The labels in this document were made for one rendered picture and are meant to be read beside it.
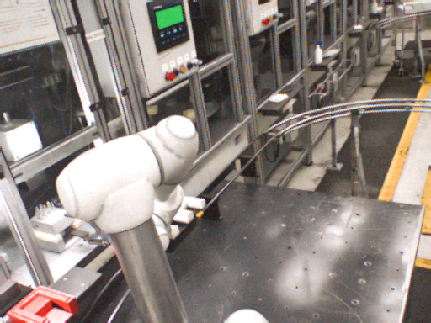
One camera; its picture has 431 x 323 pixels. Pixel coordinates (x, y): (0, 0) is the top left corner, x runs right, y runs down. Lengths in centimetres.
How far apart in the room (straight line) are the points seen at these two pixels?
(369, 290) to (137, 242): 99
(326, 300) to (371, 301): 15
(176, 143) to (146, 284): 32
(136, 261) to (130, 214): 11
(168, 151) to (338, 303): 94
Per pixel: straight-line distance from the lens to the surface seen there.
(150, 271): 97
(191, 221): 184
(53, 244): 175
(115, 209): 89
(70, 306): 143
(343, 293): 167
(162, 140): 92
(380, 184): 366
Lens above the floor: 182
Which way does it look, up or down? 26 degrees down
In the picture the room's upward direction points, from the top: 9 degrees counter-clockwise
